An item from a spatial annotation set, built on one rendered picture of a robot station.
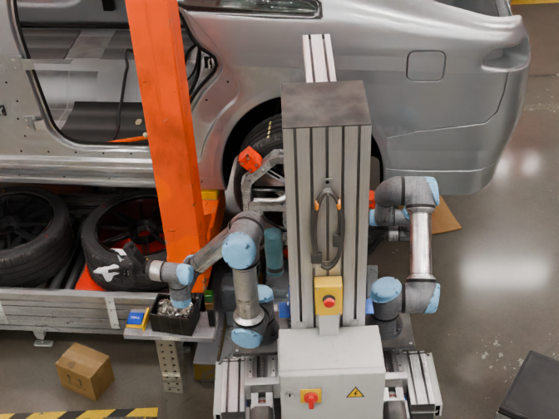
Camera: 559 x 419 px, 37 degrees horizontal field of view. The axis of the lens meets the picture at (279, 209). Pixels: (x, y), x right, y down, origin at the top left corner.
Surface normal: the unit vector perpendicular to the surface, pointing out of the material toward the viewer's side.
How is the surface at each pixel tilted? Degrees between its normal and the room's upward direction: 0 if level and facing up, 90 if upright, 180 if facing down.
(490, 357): 0
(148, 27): 90
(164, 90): 90
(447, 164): 90
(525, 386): 0
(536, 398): 0
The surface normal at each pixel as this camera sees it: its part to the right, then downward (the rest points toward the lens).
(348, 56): -0.09, 0.62
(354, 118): -0.04, -0.78
